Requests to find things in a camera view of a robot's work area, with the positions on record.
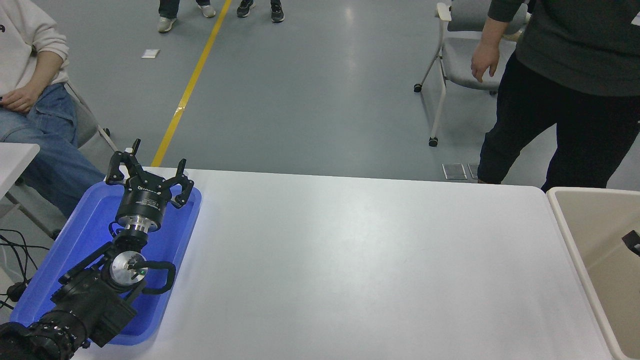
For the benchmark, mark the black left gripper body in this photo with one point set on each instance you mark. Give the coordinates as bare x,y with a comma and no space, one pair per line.
142,202

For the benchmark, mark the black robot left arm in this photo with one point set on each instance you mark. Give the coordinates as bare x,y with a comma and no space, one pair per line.
90,300

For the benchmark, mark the person's forearm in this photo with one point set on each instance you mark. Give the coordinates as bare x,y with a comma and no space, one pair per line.
492,32
46,70

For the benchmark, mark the person's hand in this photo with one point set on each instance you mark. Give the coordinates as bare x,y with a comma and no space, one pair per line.
20,99
484,61

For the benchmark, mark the large pale bin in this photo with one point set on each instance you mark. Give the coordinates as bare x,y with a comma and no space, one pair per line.
595,240

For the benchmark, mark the grey folding chair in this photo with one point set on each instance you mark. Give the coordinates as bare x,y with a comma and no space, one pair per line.
87,125

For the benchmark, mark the blue plastic tray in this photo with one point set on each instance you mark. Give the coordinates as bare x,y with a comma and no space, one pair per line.
80,235

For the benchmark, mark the seated person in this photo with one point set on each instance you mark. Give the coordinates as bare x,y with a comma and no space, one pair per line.
30,135

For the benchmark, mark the white paper scrap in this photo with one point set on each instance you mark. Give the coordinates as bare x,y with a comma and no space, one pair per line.
150,53

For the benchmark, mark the small white side table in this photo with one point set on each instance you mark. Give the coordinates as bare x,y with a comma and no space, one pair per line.
15,160

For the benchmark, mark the person with light shoes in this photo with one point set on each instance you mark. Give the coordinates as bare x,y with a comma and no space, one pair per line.
167,20

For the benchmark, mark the standing person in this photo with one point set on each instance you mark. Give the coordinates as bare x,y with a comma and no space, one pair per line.
575,100

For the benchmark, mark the metal floor plate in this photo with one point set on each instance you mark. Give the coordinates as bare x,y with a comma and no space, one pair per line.
454,171
473,171

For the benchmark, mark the person with dark shoes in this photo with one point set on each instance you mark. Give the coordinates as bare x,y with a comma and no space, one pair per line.
276,11

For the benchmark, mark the grey wheeled chair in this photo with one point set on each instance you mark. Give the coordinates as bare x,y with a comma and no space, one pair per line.
460,60

